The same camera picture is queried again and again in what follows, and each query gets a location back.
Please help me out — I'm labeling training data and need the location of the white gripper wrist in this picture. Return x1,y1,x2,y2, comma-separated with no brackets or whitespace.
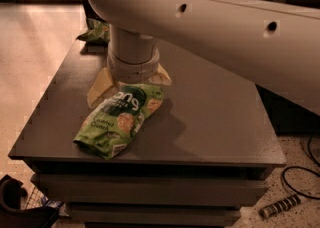
87,50,172,109

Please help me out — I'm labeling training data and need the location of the green rice chip bag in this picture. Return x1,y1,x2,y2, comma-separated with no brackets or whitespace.
73,84,164,160

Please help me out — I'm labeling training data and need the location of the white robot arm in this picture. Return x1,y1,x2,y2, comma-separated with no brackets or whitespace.
89,0,320,114

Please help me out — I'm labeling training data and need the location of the green snack bag at back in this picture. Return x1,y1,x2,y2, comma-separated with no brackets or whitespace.
77,18,110,46

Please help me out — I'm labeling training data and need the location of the grey cabinet with drawers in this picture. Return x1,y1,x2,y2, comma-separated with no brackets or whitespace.
10,42,285,228

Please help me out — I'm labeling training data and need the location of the dark bin on floor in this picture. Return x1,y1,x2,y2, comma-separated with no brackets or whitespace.
0,175,63,228

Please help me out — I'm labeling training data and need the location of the black white power strip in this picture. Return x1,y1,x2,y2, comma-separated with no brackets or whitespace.
258,194,301,220

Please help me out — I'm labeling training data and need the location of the black floor cable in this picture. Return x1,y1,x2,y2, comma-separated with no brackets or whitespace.
280,133,320,201

